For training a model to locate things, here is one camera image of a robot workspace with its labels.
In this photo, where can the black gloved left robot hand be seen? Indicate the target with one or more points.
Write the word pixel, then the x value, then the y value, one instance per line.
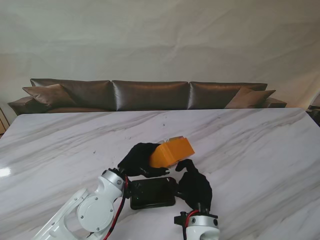
pixel 137 160

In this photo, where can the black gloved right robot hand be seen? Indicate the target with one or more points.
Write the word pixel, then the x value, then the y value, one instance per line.
pixel 197 190

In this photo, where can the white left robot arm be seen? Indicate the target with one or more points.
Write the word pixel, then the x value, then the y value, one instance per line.
pixel 92 212

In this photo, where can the wooden furniture piece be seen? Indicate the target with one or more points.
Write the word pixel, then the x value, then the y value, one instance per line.
pixel 2 125

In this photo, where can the dark furniture piece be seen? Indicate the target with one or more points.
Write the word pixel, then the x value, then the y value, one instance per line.
pixel 315 112

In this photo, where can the orange tissue box cover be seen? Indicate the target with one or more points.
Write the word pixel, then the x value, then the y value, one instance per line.
pixel 175 152

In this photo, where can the white fabric backdrop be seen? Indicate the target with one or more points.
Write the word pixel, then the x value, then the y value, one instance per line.
pixel 160 37

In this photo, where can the gold tissue pack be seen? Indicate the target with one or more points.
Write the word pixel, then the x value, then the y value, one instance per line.
pixel 175 138

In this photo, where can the brown leather sofa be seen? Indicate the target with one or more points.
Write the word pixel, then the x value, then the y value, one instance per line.
pixel 150 96

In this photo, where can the brown throw pillow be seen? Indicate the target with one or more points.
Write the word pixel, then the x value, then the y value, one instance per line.
pixel 247 98
pixel 50 96

